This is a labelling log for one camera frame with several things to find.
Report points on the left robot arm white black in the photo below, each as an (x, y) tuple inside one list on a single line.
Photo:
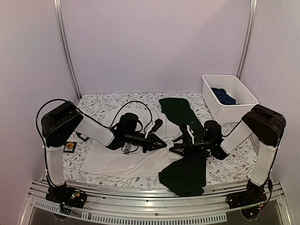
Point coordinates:
[(59, 124)]

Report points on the white plastic bin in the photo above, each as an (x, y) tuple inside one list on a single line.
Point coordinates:
[(245, 100)]

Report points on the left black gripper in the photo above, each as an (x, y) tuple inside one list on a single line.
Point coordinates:
[(150, 143)]

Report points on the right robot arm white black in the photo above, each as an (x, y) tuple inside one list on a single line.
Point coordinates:
[(264, 125)]

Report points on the floral patterned table mat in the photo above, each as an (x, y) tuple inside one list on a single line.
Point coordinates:
[(106, 108)]

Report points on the black display box far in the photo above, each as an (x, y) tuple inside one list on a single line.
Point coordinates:
[(82, 137)]

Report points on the white green raglan t-shirt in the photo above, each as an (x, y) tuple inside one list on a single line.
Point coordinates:
[(185, 176)]

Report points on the yellow round brooch brown flowers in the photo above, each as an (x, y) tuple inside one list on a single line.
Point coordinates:
[(70, 145)]

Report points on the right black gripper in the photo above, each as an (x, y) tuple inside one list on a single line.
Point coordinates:
[(187, 143)]

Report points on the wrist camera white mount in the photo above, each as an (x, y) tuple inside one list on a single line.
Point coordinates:
[(187, 133), (154, 126)]

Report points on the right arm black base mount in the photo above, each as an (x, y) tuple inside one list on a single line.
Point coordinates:
[(253, 194)]

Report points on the black display box near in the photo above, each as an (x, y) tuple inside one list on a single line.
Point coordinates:
[(69, 151)]

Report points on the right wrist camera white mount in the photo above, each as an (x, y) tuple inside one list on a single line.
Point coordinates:
[(187, 133)]

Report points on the left aluminium frame post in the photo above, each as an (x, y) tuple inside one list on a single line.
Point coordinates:
[(65, 48)]

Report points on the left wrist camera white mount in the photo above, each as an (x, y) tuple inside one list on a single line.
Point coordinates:
[(154, 126)]

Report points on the aluminium front rail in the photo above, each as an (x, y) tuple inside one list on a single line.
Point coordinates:
[(107, 205)]

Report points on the dark blue cloth in bin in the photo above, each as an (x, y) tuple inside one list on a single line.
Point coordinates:
[(223, 97)]

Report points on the aluminium frame post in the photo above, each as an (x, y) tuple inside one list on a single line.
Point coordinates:
[(65, 48), (247, 40)]

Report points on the black display box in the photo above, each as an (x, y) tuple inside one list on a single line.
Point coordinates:
[(82, 137), (69, 151)]

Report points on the right aluminium frame post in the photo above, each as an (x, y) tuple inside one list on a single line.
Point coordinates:
[(247, 40)]

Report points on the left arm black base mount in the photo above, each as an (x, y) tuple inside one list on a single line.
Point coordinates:
[(67, 196)]

